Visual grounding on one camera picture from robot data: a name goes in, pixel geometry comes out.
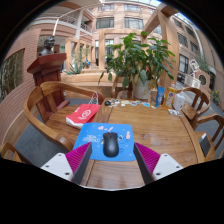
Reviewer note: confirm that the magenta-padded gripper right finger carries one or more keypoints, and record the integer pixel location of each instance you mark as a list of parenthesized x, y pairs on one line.
[(163, 165)]

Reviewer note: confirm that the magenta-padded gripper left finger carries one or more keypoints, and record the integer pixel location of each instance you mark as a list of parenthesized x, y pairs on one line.
[(58, 165)]

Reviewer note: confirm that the black computer mouse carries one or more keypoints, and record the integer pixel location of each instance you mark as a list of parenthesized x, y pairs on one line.
[(110, 145)]

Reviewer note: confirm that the blue printed mouse pad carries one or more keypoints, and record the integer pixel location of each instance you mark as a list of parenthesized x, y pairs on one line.
[(90, 140)]

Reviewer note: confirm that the black notebook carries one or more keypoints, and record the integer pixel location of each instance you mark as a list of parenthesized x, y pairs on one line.
[(205, 145)]

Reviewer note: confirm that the wooden armchair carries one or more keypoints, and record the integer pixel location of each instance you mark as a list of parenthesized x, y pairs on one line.
[(10, 153), (196, 111), (53, 88), (203, 120), (115, 88)]

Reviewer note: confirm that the clear small tray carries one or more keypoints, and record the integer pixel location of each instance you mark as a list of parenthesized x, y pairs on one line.
[(174, 112)]

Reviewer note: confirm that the red paper bag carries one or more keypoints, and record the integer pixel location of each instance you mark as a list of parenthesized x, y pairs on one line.
[(83, 115)]

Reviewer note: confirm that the blue squeeze tube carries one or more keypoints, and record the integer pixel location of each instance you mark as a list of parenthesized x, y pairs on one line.
[(160, 96)]

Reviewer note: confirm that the yellow dish soap bottle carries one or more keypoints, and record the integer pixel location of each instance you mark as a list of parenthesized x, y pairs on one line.
[(170, 96)]

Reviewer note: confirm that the small black round object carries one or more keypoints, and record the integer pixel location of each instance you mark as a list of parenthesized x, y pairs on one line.
[(107, 103)]

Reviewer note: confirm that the white outdoor unit box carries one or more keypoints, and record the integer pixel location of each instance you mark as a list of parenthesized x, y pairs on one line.
[(191, 81)]

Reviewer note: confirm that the wooden planter box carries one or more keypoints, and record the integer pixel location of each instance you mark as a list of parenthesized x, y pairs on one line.
[(86, 80)]

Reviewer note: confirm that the dark red wooden podium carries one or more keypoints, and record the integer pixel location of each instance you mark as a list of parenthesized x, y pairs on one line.
[(48, 71)]

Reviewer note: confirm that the white geometric sculpture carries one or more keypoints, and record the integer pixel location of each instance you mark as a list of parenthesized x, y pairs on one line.
[(194, 68)]

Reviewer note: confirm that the green potted plant white pot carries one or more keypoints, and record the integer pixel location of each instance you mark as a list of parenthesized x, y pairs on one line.
[(140, 60)]

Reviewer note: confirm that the dark bust statue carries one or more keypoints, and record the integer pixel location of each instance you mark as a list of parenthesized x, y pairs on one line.
[(47, 46)]

